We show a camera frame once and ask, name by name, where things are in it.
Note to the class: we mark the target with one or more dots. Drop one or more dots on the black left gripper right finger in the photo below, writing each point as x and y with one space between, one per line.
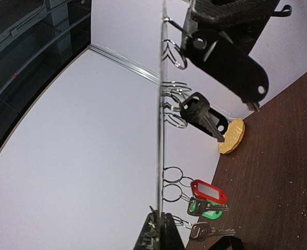
170 238

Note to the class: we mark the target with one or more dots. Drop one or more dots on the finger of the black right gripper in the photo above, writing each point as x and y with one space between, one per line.
241 22

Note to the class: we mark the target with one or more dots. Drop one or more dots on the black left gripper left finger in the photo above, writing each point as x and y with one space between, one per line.
149 237

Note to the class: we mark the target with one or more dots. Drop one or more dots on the silver key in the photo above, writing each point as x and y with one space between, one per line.
201 231

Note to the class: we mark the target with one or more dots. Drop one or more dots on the large metal oval keyring plate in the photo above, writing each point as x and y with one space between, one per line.
161 124

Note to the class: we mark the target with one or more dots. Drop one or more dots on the green key tag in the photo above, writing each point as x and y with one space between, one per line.
197 207

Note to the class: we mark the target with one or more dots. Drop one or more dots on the red key tag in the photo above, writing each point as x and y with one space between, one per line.
205 191

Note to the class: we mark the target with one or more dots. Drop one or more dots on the black key fob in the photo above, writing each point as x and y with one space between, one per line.
229 65
219 120

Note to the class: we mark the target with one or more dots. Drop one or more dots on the dark headed key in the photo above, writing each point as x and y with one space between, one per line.
195 110

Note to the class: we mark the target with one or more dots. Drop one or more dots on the yellow dotted plate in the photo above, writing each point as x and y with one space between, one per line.
233 136

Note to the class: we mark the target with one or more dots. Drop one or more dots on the black wire dish rack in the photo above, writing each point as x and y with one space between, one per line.
227 242

